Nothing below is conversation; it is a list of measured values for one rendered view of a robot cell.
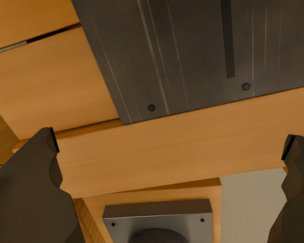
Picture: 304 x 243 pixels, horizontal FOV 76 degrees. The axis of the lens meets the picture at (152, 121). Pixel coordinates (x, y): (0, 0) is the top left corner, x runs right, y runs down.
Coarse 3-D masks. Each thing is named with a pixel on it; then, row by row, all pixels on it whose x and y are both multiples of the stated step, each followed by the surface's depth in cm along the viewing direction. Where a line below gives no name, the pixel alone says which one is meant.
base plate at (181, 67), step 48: (96, 0) 21; (144, 0) 21; (192, 0) 20; (240, 0) 20; (288, 0) 20; (96, 48) 23; (144, 48) 23; (192, 48) 23; (240, 48) 22; (288, 48) 22; (144, 96) 26; (192, 96) 26; (240, 96) 26
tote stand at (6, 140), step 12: (0, 120) 80; (0, 132) 71; (12, 132) 70; (0, 144) 64; (12, 144) 64; (0, 156) 58; (84, 204) 69; (84, 216) 68; (84, 228) 68; (96, 228) 78; (96, 240) 77
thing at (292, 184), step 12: (288, 144) 10; (300, 144) 9; (288, 156) 10; (300, 156) 9; (288, 168) 10; (300, 168) 8; (288, 180) 9; (300, 180) 8; (288, 192) 8; (300, 192) 7; (288, 204) 7; (300, 204) 7; (288, 216) 6; (300, 216) 6; (276, 228) 6; (288, 228) 6; (300, 228) 6; (276, 240) 6; (288, 240) 6; (300, 240) 6
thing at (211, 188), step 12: (204, 180) 43; (216, 180) 43; (120, 192) 44; (132, 192) 44; (144, 192) 44; (156, 192) 43; (168, 192) 43; (180, 192) 43; (192, 192) 43; (204, 192) 43; (216, 192) 42; (96, 204) 47; (108, 204) 46; (216, 204) 45; (96, 216) 49; (216, 216) 47; (216, 228) 49; (108, 240) 55; (216, 240) 52
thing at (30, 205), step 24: (24, 144) 9; (48, 144) 10; (0, 168) 8; (24, 168) 8; (48, 168) 8; (0, 192) 7; (24, 192) 7; (48, 192) 7; (0, 216) 6; (24, 216) 6; (48, 216) 6; (72, 216) 6; (0, 240) 5; (24, 240) 5; (48, 240) 5; (72, 240) 6
